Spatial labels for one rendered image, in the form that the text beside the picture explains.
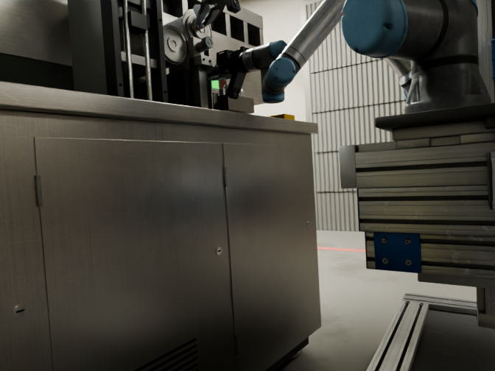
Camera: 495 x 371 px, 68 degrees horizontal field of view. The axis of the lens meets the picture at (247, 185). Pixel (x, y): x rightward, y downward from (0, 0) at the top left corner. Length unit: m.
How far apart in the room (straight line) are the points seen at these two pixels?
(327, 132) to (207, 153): 3.36
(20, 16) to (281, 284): 1.21
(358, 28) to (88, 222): 0.62
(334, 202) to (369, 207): 3.49
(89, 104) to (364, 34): 0.52
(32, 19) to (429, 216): 1.31
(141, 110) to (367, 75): 3.57
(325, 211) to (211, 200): 3.38
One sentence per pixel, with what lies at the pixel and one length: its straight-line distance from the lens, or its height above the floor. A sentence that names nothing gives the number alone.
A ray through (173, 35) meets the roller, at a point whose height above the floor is 1.20.
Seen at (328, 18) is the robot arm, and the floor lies 1.16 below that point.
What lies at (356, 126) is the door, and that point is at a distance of 4.19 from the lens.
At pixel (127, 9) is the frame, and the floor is 1.17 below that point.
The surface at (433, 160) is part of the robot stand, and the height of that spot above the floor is 0.73.
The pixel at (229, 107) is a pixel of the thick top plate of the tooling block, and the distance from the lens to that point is 1.44.
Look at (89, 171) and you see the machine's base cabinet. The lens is 0.79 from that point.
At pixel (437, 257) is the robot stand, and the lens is 0.83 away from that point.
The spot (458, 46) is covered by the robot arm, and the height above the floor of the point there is 0.93.
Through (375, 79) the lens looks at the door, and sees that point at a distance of 4.21.
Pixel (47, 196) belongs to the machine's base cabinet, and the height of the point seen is 0.71.
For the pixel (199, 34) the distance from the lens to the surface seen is 1.43.
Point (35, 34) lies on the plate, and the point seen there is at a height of 1.22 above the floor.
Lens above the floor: 0.73
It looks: 2 degrees down
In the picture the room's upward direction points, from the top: 3 degrees counter-clockwise
